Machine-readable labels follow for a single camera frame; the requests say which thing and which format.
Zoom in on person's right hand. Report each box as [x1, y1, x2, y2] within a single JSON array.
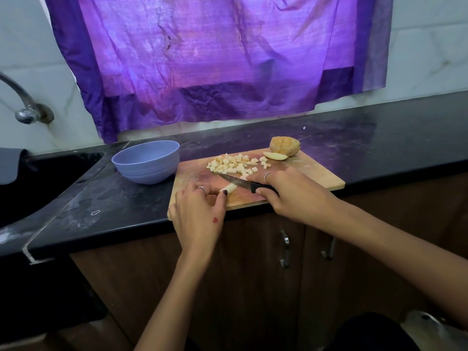
[[253, 166, 345, 231]]

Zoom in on person's left hand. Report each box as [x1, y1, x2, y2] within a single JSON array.
[[170, 182, 228, 264]]

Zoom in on rounded potato end piece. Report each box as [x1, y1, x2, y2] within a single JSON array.
[[268, 136, 302, 158]]

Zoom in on black handled knife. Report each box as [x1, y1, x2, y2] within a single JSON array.
[[218, 172, 279, 196]]

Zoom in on pile of diced potato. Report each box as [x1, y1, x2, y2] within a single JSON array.
[[205, 152, 273, 180]]

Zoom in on blue bowl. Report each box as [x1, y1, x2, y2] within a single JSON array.
[[111, 139, 181, 186]]

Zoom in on person's right forearm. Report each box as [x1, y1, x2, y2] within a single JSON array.
[[325, 201, 468, 330]]

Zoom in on person's left forearm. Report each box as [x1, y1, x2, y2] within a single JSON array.
[[134, 252, 209, 351]]

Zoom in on person's dark trousers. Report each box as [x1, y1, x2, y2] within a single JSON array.
[[322, 311, 421, 351]]

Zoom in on wooden cutting board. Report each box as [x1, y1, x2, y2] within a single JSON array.
[[167, 147, 347, 221]]

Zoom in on dark sink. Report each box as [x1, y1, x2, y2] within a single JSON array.
[[0, 151, 105, 230]]

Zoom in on purple cloth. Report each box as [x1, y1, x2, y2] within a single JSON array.
[[44, 0, 395, 143]]

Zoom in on red and white plastic bag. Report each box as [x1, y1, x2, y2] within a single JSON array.
[[401, 309, 468, 351]]

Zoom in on grey cloth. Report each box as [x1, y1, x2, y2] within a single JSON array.
[[0, 147, 29, 186]]

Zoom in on metal faucet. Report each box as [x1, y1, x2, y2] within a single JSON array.
[[0, 72, 55, 126]]

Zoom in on metal cabinet handle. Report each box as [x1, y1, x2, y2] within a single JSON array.
[[278, 229, 293, 270], [320, 236, 338, 261]]

